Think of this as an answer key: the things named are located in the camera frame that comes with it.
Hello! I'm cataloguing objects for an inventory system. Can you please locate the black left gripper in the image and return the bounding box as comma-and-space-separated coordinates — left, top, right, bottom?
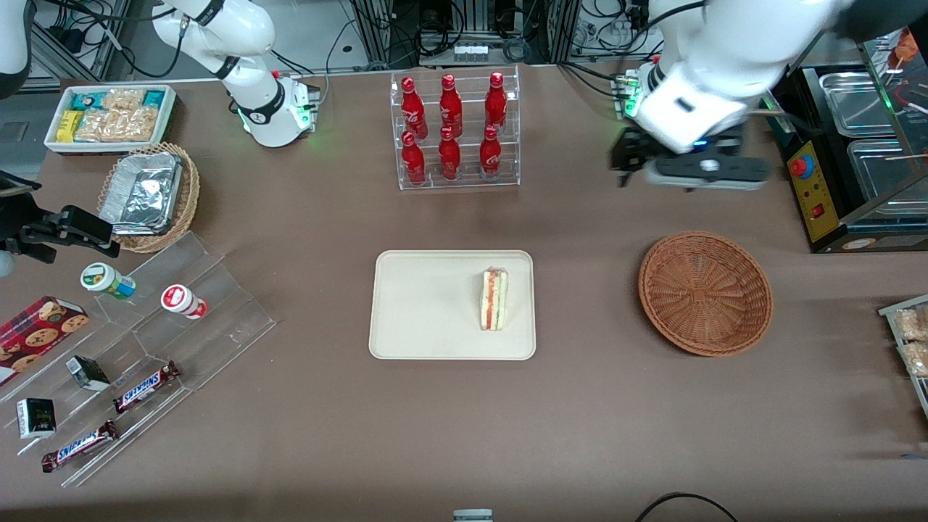
608, 128, 662, 189

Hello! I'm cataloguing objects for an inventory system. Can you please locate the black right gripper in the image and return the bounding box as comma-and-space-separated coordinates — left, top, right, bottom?
0, 194, 121, 264

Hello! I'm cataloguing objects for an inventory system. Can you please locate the triangular sandwich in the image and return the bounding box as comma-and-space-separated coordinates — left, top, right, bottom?
479, 267, 510, 333

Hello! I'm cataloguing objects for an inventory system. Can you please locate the oval tan wicker basket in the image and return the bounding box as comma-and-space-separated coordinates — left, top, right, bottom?
97, 142, 202, 254

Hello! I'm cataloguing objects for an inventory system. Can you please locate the round brown wicker basket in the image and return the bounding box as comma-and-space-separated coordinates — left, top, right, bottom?
638, 231, 774, 357

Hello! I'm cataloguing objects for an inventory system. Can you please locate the cream plastic tray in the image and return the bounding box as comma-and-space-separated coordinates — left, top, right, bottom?
368, 250, 537, 361

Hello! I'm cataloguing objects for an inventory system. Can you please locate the grey metal snack tray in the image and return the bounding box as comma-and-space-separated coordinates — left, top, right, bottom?
878, 293, 928, 421

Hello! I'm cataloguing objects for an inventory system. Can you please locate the green lid drink cup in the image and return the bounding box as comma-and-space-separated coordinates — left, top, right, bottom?
80, 262, 138, 301

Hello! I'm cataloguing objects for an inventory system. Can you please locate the aluminium foil container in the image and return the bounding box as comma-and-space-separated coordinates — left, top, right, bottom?
99, 152, 184, 237

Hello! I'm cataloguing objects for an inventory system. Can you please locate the red lid drink cup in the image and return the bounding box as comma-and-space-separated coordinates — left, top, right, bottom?
160, 284, 210, 321

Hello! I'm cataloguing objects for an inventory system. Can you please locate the yellow snack packet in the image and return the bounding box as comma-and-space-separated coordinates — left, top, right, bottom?
56, 109, 85, 144

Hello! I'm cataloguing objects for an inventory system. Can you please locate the clear cracker bag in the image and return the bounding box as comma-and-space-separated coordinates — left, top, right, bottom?
897, 340, 928, 378
101, 88, 146, 114
892, 305, 928, 342
75, 108, 159, 144

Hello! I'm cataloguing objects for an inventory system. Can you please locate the red cookie box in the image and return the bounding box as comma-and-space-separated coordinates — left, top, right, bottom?
0, 295, 91, 388

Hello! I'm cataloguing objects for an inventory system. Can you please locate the red cola bottle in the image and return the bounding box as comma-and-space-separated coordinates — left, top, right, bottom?
478, 125, 503, 181
438, 74, 464, 138
484, 71, 509, 133
400, 130, 428, 186
437, 127, 463, 183
400, 76, 429, 141

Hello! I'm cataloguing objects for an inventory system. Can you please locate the white snack bin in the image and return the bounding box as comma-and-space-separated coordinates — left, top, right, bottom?
43, 83, 179, 156

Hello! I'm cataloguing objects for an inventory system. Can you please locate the clear acrylic bottle rack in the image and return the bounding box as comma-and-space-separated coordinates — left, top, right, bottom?
390, 65, 522, 192

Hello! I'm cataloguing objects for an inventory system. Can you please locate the brown Snickers bar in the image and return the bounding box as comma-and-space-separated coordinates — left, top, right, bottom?
112, 360, 183, 415
40, 419, 120, 474

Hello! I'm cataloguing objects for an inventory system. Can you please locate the clear acrylic stepped display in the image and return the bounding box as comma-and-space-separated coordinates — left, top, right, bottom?
0, 231, 278, 489

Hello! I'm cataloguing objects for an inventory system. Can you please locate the small black white box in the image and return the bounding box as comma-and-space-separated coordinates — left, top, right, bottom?
16, 397, 58, 441

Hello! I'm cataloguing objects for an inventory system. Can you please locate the black food warmer cabinet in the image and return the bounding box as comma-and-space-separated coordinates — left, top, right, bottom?
761, 28, 928, 255

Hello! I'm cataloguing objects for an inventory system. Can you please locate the steel food pan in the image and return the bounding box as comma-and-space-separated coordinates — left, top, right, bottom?
846, 137, 928, 204
819, 70, 901, 139

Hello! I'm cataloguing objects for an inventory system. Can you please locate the aluminium frame rack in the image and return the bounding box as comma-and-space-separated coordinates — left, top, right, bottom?
351, 0, 581, 68

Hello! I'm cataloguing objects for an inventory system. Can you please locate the black floor cable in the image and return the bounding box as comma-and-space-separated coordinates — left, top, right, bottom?
635, 492, 740, 522

